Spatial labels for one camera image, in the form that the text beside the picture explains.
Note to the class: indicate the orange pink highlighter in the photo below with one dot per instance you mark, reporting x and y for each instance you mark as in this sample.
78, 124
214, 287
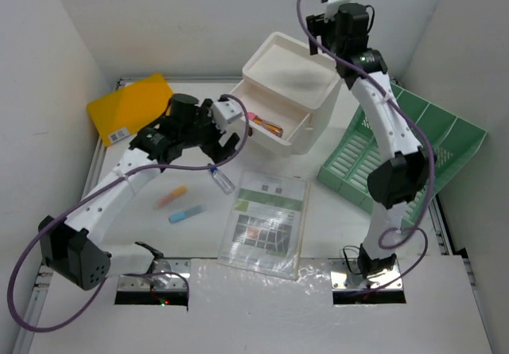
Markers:
171, 196

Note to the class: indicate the clear document folder with paper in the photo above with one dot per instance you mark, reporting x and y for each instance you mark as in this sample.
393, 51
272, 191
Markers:
265, 228

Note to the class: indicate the clear spray bottle blue cap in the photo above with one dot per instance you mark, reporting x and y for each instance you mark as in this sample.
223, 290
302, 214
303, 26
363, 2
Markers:
222, 180

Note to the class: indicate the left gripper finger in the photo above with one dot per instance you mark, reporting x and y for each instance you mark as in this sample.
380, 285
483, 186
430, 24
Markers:
217, 151
205, 113

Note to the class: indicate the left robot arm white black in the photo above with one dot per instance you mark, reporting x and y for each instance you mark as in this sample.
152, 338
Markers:
72, 245

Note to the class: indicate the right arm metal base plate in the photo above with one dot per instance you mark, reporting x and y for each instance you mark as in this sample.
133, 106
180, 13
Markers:
344, 277

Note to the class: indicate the blue highlighter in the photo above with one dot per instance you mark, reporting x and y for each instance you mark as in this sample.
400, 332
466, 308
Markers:
187, 213

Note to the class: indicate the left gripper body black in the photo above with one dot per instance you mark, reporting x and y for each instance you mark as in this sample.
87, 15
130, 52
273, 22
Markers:
200, 134

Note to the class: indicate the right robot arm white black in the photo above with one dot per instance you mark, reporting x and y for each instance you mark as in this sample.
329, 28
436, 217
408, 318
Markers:
406, 157

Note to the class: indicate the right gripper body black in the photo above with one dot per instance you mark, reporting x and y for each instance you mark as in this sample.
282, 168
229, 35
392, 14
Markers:
332, 41

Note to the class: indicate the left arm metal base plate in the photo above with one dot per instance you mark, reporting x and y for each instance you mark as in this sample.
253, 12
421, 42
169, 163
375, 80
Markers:
170, 275

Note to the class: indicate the white three-drawer cabinet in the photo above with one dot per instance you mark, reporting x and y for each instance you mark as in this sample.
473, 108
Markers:
283, 84

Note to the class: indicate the yellow plastic folder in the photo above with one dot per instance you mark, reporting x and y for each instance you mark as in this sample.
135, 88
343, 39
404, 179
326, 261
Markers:
125, 112

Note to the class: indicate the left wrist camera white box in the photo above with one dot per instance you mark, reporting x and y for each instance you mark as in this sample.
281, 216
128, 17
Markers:
225, 112

